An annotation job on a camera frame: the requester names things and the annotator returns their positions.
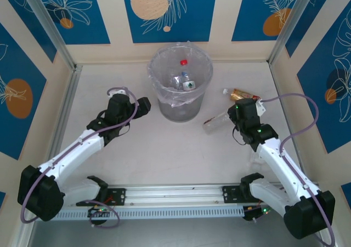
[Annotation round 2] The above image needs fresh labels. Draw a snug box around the clear plastic bottle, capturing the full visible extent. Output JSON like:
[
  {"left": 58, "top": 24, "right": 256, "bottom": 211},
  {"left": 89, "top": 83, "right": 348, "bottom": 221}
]
[{"left": 202, "top": 112, "right": 230, "bottom": 135}]

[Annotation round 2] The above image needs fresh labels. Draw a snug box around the clear plastic bin liner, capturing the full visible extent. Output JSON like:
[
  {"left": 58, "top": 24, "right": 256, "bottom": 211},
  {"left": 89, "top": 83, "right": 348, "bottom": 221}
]
[{"left": 147, "top": 41, "right": 214, "bottom": 108}]

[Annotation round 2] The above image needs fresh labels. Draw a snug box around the grey round bin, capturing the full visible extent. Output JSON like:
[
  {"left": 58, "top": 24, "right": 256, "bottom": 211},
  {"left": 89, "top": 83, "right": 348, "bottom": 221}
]
[{"left": 148, "top": 43, "right": 214, "bottom": 123}]

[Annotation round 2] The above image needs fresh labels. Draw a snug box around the gold label bottle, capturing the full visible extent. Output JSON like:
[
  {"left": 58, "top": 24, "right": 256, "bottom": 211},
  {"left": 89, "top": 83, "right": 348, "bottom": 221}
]
[{"left": 222, "top": 88, "right": 261, "bottom": 101}]

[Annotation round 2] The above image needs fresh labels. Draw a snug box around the small clear crushed bottle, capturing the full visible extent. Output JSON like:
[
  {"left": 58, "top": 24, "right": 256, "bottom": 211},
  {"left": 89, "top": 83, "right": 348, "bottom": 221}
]
[{"left": 248, "top": 151, "right": 264, "bottom": 169}]

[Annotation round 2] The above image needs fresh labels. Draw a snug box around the small lit circuit board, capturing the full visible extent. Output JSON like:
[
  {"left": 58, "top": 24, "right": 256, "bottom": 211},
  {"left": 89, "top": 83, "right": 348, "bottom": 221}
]
[
  {"left": 243, "top": 205, "right": 275, "bottom": 222},
  {"left": 87, "top": 206, "right": 113, "bottom": 219}
]

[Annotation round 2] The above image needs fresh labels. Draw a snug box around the grey metal panel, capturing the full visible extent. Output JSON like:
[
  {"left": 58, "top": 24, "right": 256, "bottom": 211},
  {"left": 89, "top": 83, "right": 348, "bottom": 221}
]
[{"left": 27, "top": 220, "right": 324, "bottom": 247}]

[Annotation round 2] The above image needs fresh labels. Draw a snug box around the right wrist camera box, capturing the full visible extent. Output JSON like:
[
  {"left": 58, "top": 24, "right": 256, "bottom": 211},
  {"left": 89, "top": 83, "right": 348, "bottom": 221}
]
[{"left": 254, "top": 98, "right": 267, "bottom": 115}]

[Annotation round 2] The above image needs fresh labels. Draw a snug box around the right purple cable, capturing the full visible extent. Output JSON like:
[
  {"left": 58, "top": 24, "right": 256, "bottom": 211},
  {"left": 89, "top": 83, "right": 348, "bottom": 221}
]
[{"left": 257, "top": 93, "right": 337, "bottom": 247}]

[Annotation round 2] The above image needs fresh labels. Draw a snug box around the purple cable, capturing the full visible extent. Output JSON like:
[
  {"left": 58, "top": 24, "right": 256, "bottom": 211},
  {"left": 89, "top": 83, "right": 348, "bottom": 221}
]
[
  {"left": 20, "top": 86, "right": 138, "bottom": 229},
  {"left": 257, "top": 93, "right": 337, "bottom": 247}
]

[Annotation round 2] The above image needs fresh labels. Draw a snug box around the aluminium side rail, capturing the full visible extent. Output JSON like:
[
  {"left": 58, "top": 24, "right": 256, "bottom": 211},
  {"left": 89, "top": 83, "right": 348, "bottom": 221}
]
[{"left": 41, "top": 65, "right": 83, "bottom": 176}]

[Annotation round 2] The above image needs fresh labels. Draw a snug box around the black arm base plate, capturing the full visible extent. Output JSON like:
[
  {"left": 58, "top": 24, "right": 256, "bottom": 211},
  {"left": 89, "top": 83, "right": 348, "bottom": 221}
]
[
  {"left": 221, "top": 185, "right": 274, "bottom": 204},
  {"left": 76, "top": 187, "right": 127, "bottom": 207}
]

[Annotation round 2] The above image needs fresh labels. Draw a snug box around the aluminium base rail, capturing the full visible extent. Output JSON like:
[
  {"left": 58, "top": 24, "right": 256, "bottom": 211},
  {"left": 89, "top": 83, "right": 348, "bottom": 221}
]
[{"left": 23, "top": 181, "right": 326, "bottom": 210}]

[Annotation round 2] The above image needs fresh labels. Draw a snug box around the aluminium frame post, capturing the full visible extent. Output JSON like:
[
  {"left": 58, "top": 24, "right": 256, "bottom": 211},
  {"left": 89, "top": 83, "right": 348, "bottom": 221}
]
[
  {"left": 267, "top": 0, "right": 313, "bottom": 66},
  {"left": 19, "top": 0, "right": 83, "bottom": 72}
]

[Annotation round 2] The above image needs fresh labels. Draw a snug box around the grey slotted cable duct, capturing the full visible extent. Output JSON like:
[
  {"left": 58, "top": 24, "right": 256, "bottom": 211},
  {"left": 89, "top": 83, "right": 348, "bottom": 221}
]
[{"left": 52, "top": 205, "right": 245, "bottom": 221}]

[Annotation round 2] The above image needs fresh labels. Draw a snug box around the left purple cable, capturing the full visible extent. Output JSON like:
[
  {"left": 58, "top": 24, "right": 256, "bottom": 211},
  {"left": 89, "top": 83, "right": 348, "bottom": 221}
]
[{"left": 20, "top": 86, "right": 138, "bottom": 229}]

